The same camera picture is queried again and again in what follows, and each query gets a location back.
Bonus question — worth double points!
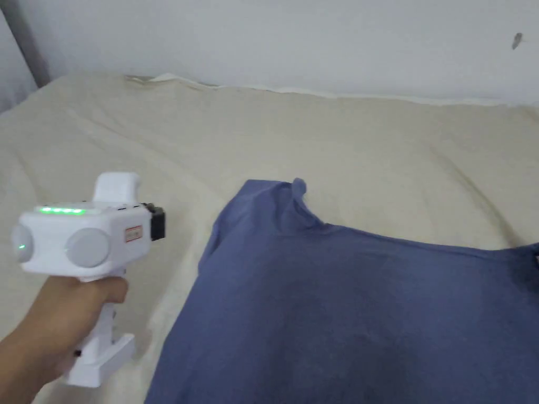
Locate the grey curtain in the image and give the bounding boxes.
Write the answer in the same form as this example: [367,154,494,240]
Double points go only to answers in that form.
[0,0,52,114]

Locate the bed with beige sheet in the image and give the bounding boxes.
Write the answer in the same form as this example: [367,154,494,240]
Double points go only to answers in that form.
[0,72,539,404]

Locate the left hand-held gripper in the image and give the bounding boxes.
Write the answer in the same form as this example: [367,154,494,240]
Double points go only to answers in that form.
[10,171,167,387]

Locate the person's left hand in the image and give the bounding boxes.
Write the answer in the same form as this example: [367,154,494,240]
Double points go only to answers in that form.
[0,276,129,404]

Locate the dark blue shirt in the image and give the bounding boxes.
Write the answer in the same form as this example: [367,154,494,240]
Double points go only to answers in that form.
[145,177,539,404]

